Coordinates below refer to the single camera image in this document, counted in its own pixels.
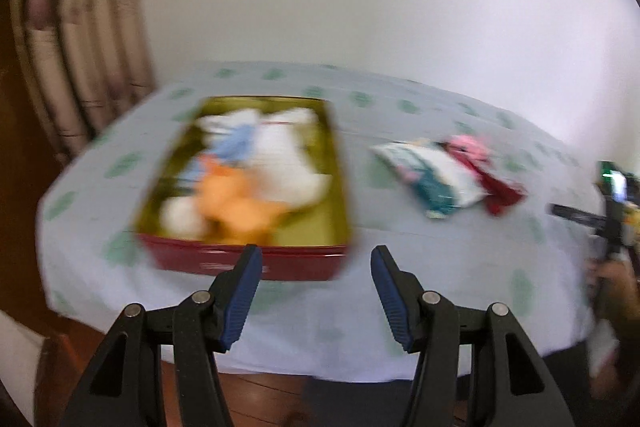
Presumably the white fluffy slipper sock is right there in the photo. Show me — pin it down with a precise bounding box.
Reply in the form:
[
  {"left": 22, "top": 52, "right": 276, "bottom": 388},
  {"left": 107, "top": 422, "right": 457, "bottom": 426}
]
[{"left": 158, "top": 196, "right": 208, "bottom": 241}]

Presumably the orange plush toy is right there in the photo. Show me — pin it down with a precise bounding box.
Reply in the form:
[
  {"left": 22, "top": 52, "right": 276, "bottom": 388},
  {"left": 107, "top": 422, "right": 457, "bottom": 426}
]
[{"left": 195, "top": 156, "right": 290, "bottom": 245}]

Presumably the red trimmed light blue cloth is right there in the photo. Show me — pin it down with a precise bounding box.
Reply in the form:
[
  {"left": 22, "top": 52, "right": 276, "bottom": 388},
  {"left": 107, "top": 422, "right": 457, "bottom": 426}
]
[{"left": 438, "top": 138, "right": 527, "bottom": 217}]

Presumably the tissue pack teal white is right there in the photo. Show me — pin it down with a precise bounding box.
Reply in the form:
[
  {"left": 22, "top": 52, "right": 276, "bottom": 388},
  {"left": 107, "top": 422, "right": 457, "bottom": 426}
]
[{"left": 371, "top": 141, "right": 487, "bottom": 219}]

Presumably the white knit sock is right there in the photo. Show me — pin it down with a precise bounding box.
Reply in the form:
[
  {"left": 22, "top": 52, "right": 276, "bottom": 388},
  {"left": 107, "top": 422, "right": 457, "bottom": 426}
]
[{"left": 247, "top": 107, "right": 332, "bottom": 210}]

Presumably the blue towel with pompom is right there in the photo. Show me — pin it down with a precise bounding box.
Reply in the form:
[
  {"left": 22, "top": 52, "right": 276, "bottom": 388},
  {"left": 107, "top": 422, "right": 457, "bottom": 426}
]
[{"left": 176, "top": 124, "right": 256, "bottom": 192}]

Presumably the white printed pouch pink ribbon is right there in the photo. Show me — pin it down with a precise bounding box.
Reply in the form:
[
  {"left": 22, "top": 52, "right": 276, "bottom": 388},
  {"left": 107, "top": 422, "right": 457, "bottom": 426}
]
[{"left": 446, "top": 134, "right": 490, "bottom": 164}]

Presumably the person right hand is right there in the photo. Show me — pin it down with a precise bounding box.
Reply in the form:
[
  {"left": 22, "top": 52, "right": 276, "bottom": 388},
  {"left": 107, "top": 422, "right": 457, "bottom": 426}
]
[{"left": 587, "top": 260, "right": 639, "bottom": 399}]

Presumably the light blue cloud tablecloth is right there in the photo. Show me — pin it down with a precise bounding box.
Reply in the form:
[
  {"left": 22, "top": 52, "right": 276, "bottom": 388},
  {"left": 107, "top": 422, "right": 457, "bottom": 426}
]
[{"left": 37, "top": 62, "right": 601, "bottom": 383}]

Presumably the red gold tin box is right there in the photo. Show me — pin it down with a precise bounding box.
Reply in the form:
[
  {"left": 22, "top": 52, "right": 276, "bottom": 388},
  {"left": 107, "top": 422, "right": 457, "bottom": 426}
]
[{"left": 134, "top": 95, "right": 352, "bottom": 281}]

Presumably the beige patterned curtain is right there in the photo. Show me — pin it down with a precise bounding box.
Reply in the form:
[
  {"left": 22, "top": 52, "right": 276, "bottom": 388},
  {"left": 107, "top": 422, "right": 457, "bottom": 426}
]
[{"left": 10, "top": 0, "right": 156, "bottom": 165}]

